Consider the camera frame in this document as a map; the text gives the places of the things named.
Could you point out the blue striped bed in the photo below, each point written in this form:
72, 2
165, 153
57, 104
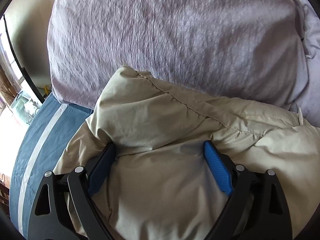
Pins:
37, 140

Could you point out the white plastic bag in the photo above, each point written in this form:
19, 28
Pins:
31, 106

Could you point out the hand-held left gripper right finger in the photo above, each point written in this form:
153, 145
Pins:
217, 170

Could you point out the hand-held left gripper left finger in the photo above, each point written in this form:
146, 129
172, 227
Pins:
100, 170

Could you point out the flat screen television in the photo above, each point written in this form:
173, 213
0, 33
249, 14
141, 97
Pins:
17, 87

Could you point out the beige puffer jacket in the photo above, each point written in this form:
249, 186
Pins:
175, 155

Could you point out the dark lilac pillow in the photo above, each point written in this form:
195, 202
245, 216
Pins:
162, 35

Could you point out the light lilac pillow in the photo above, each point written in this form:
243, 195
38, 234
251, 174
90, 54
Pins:
311, 55

